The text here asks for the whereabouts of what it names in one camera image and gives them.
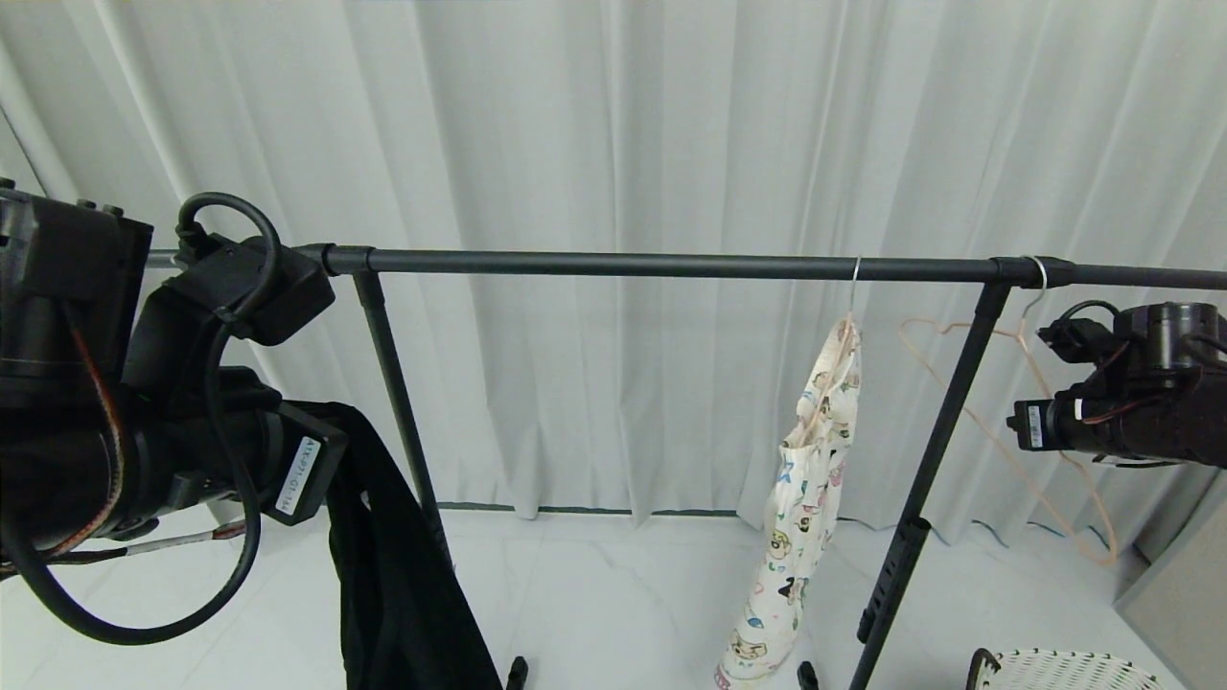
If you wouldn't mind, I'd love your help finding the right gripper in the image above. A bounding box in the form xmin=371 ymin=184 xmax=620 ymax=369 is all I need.
xmin=1007 ymin=383 xmax=1142 ymax=461

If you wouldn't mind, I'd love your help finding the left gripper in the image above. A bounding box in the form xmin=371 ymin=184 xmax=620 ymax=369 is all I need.
xmin=144 ymin=383 xmax=348 ymax=538

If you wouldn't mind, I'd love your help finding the pink clothes hanger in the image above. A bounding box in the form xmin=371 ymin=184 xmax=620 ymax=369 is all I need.
xmin=800 ymin=257 xmax=864 ymax=447
xmin=898 ymin=259 xmax=1120 ymax=566

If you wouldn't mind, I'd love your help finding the black garment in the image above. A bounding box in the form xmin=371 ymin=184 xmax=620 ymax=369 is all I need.
xmin=326 ymin=401 xmax=504 ymax=690

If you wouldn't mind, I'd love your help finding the cream printed garment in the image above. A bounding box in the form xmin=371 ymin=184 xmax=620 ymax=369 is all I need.
xmin=714 ymin=316 xmax=864 ymax=689

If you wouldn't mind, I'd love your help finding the white laundry basket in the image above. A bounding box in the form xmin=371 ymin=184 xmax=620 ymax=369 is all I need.
xmin=966 ymin=648 xmax=1166 ymax=690

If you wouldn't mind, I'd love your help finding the black clothes rack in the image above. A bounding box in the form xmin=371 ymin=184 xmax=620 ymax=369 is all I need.
xmin=144 ymin=242 xmax=1227 ymax=690

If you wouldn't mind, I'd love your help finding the white curtain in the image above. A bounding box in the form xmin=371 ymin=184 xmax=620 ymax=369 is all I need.
xmin=0 ymin=0 xmax=1227 ymax=552

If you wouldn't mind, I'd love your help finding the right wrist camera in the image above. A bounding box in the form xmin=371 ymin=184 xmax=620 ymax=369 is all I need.
xmin=1037 ymin=316 xmax=1127 ymax=365

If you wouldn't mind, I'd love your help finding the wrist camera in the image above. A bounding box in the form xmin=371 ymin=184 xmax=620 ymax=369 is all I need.
xmin=1037 ymin=316 xmax=1127 ymax=365
xmin=125 ymin=235 xmax=336 ymax=389

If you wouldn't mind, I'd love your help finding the black cable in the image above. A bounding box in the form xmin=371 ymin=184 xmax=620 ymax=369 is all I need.
xmin=0 ymin=192 xmax=284 ymax=645
xmin=1054 ymin=299 xmax=1123 ymax=332

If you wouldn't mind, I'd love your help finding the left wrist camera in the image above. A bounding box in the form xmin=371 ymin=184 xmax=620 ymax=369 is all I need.
xmin=125 ymin=235 xmax=336 ymax=389

